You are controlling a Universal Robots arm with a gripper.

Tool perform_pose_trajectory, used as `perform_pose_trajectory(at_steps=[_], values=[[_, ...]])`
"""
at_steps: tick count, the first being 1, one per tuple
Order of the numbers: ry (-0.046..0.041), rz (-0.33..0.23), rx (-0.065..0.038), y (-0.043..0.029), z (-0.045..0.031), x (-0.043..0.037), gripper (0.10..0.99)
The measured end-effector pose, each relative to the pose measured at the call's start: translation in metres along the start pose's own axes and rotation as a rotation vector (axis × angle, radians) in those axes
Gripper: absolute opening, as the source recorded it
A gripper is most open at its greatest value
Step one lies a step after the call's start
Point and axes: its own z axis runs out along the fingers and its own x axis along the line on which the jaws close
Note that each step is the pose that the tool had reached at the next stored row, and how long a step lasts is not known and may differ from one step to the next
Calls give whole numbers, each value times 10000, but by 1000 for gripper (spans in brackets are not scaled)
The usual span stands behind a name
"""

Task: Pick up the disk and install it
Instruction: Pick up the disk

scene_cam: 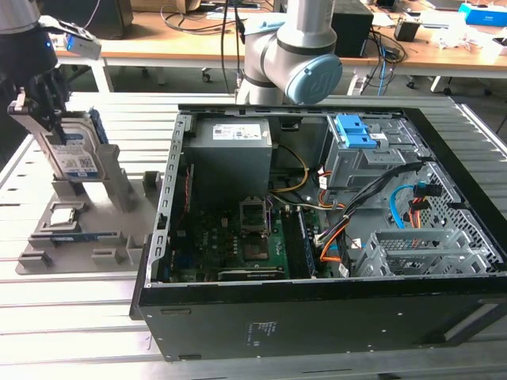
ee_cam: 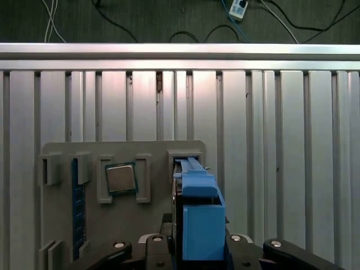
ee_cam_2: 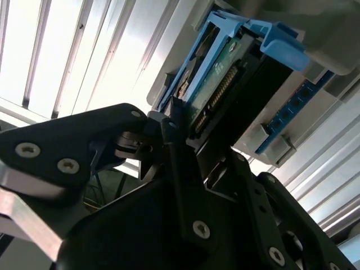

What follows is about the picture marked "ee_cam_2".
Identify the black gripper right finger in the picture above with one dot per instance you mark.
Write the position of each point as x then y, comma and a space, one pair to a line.
267, 219

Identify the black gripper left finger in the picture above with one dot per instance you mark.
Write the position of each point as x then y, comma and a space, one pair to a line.
70, 140

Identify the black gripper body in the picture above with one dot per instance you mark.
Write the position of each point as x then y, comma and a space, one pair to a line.
126, 239

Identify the hard disk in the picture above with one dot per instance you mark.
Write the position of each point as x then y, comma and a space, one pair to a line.
253, 84

